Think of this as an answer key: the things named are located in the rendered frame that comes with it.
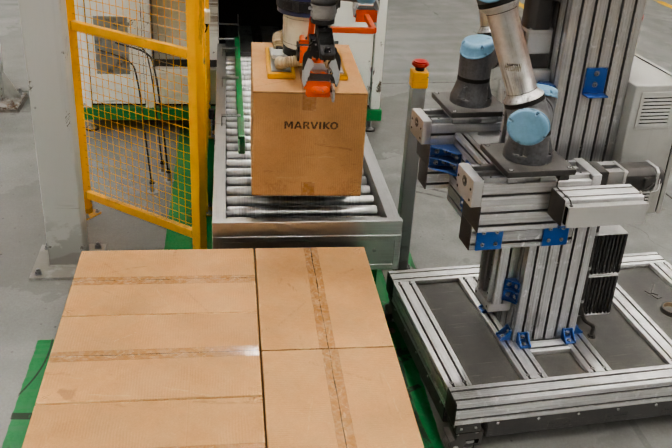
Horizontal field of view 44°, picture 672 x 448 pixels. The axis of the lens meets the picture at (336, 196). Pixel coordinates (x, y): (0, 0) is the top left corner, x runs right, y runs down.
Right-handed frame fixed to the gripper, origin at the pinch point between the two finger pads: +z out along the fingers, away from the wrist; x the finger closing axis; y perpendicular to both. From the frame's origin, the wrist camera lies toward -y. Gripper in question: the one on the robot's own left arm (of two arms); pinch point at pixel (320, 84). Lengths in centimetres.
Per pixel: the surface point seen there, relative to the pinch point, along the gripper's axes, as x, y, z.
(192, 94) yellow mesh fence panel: 45, 101, 39
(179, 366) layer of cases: 41, -49, 67
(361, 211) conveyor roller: -23, 47, 68
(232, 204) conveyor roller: 28, 55, 68
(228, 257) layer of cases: 29, 11, 67
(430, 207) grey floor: -78, 155, 121
